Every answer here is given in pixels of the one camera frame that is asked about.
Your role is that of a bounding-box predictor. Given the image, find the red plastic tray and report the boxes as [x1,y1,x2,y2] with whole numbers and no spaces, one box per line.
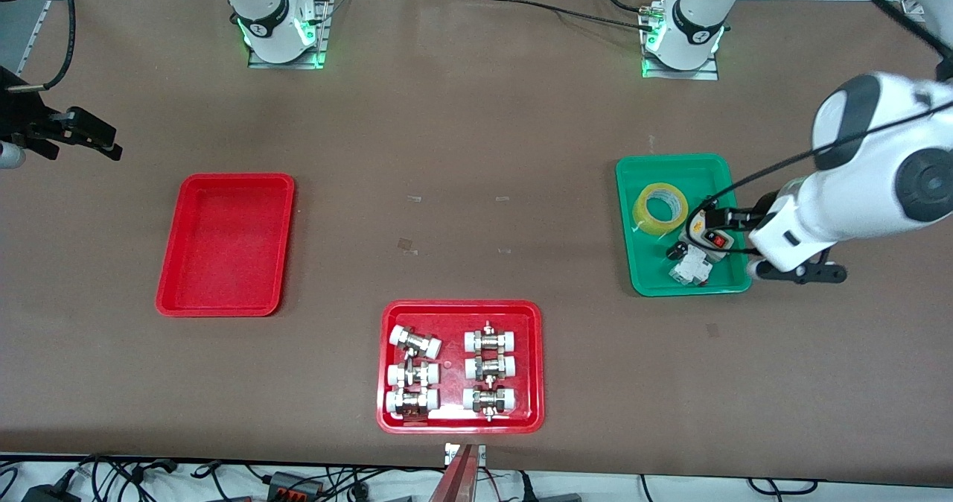
[156,173,296,317]
[376,299,545,435]

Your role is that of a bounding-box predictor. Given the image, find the yellow packing tape roll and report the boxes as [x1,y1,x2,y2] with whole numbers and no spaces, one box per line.
[632,182,690,237]

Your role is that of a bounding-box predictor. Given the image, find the white circuit breaker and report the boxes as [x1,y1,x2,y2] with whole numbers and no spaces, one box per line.
[668,247,709,287]

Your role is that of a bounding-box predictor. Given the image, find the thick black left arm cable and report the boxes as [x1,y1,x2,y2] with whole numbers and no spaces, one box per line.
[844,0,953,63]

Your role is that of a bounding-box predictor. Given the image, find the black table cable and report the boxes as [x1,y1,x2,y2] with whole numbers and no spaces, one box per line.
[511,0,650,31]

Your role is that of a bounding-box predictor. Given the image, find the red metal beam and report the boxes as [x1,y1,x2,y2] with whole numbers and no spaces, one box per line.
[427,442,482,502]

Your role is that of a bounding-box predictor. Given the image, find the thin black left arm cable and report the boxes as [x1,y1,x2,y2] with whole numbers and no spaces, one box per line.
[700,100,953,216]

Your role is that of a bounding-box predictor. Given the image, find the black power strip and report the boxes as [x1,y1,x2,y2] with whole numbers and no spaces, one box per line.
[264,471,330,501]

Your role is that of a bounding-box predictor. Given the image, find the grey on off switch box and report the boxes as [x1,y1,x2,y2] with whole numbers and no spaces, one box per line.
[685,210,737,259]

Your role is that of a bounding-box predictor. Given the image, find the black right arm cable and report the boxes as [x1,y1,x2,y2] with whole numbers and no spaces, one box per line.
[43,0,78,91]

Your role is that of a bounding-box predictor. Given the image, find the white capped metal pipe fitting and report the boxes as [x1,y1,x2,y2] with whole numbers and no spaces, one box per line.
[462,385,517,422]
[389,325,443,360]
[464,354,517,381]
[464,322,519,355]
[385,387,441,420]
[386,360,441,390]

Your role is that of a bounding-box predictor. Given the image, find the black power adapter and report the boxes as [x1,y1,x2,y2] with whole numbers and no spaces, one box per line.
[21,480,84,502]

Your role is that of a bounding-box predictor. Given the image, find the green plastic tray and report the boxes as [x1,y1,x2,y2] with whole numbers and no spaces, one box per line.
[616,154,753,297]

